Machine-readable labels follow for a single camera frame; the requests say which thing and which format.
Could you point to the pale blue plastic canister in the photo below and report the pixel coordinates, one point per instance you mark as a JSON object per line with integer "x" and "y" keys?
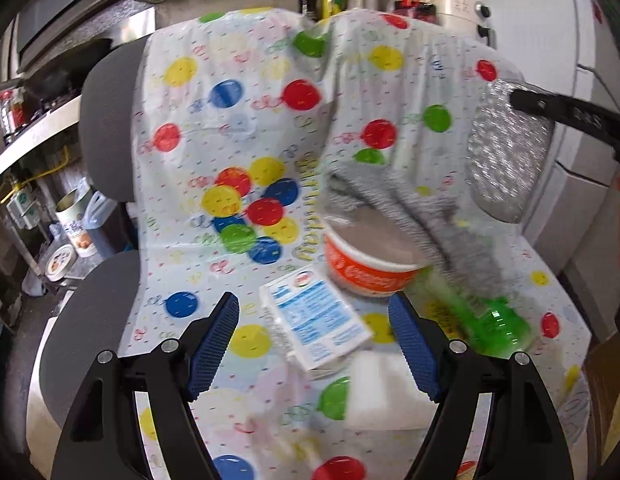
{"x": 102, "y": 220}

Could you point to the grey striped cloth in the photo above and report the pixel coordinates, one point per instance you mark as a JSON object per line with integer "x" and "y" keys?
{"x": 389, "y": 200}

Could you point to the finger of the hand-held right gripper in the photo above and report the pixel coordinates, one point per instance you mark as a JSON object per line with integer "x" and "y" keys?
{"x": 564, "y": 110}

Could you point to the white refrigerator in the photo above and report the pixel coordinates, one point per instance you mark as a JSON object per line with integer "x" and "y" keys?
{"x": 564, "y": 60}

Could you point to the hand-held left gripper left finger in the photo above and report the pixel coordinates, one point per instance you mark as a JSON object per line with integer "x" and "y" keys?
{"x": 216, "y": 345}

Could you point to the white foam block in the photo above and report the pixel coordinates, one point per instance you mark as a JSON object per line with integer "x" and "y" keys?
{"x": 379, "y": 390}

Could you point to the polka dot plastic sheet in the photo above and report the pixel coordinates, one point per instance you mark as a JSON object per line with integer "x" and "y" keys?
{"x": 215, "y": 150}

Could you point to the white rice cooker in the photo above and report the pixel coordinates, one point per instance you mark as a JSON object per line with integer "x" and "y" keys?
{"x": 459, "y": 5}

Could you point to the dark range hood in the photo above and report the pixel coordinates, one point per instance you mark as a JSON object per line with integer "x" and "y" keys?
{"x": 65, "y": 10}

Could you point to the white kitchen counter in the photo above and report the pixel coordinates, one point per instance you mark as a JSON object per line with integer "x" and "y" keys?
{"x": 35, "y": 135}

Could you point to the red label bottles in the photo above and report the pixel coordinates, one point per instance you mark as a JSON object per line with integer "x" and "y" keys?
{"x": 12, "y": 115}

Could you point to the silver bubble pouch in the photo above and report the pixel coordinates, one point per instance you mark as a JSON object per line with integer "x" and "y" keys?
{"x": 504, "y": 165}

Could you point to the metal tin can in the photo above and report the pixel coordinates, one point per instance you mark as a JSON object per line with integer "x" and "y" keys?
{"x": 77, "y": 225}

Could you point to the yellow gas pipe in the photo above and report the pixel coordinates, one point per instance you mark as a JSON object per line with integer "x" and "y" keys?
{"x": 45, "y": 172}

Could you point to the cardboard box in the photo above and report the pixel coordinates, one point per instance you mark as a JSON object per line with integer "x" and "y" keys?
{"x": 612, "y": 385}

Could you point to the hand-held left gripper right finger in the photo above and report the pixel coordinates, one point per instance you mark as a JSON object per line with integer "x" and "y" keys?
{"x": 414, "y": 345}

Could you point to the dark grey chair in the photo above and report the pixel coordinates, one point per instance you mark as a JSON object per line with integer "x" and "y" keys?
{"x": 110, "y": 125}

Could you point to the white and blue carton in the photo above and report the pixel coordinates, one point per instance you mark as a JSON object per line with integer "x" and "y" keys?
{"x": 315, "y": 320}

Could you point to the green plastic bottle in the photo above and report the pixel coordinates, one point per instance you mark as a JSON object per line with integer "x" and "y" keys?
{"x": 499, "y": 325}

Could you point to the orange and white bowl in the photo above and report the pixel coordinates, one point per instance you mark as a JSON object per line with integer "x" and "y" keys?
{"x": 360, "y": 270}

